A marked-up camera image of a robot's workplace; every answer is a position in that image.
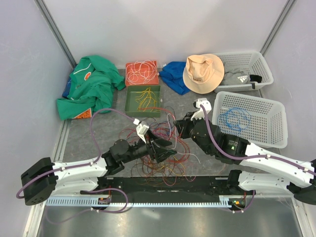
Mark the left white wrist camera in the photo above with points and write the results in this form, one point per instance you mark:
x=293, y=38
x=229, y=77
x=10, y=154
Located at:
x=141, y=129

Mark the aluminium frame post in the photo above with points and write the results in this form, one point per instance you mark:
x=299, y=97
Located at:
x=55, y=30
x=277, y=26

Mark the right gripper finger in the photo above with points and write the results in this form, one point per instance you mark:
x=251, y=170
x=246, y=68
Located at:
x=181, y=123
x=182, y=131

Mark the green jacket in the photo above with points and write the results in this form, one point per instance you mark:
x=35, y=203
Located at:
x=91, y=88

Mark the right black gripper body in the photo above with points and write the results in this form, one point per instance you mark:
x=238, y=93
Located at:
x=192, y=135

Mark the blue cloth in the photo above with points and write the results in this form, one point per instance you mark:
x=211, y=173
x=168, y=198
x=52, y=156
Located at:
x=172, y=76

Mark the light blue cable duct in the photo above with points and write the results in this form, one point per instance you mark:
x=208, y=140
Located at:
x=223, y=202

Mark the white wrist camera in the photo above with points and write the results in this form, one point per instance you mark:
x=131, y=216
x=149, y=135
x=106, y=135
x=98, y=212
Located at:
x=202, y=105
x=141, y=129

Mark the near white plastic basket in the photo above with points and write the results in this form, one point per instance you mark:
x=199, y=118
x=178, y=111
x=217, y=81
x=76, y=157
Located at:
x=258, y=120

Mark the white plastic basket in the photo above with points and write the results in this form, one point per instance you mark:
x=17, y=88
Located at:
x=258, y=120
x=252, y=62

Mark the far white plastic basket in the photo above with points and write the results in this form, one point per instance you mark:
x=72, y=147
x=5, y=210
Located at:
x=252, y=62

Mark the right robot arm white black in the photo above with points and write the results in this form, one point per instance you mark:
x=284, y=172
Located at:
x=280, y=174

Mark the grey adidas garment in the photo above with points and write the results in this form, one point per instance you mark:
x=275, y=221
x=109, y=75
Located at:
x=238, y=76

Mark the orange plastic tray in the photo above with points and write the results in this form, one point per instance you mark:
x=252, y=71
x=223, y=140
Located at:
x=141, y=73

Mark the green plastic tray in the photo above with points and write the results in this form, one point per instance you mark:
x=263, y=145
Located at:
x=143, y=101

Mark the left aluminium frame post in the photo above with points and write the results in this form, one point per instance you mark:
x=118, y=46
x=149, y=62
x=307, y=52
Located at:
x=55, y=30

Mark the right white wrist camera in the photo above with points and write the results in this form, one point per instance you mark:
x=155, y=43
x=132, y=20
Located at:
x=202, y=105

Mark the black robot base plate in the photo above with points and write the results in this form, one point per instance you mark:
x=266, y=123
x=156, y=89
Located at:
x=202, y=188

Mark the peach bucket hat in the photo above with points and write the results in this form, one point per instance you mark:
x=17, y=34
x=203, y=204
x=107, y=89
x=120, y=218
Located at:
x=203, y=73

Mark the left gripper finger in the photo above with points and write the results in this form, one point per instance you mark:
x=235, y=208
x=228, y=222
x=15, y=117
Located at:
x=158, y=140
x=162, y=155

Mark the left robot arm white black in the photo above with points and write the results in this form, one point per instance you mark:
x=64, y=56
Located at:
x=46, y=178

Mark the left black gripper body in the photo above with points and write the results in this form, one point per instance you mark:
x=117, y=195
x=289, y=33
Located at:
x=150, y=150

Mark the right aluminium frame post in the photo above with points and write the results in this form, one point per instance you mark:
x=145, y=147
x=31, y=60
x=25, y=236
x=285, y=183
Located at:
x=277, y=26

